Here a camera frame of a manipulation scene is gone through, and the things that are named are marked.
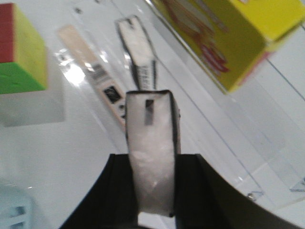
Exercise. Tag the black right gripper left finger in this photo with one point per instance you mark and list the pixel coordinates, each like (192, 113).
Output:
(111, 202)

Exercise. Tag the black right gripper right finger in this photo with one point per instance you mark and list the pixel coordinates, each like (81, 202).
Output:
(204, 200)

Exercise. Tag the black white tissue pack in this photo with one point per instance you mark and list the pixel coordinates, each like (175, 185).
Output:
(153, 140)
(138, 51)

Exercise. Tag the light blue plastic basket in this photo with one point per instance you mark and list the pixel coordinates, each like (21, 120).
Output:
(15, 208)

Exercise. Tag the clear acrylic display shelf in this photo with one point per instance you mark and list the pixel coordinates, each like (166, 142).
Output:
(248, 137)

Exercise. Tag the beige snack box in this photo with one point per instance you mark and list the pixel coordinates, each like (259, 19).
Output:
(100, 79)

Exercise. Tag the yellow nabati wafer box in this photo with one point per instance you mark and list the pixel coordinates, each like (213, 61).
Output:
(232, 37)

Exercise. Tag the colourful puzzle cube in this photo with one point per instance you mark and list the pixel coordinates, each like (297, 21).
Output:
(23, 54)

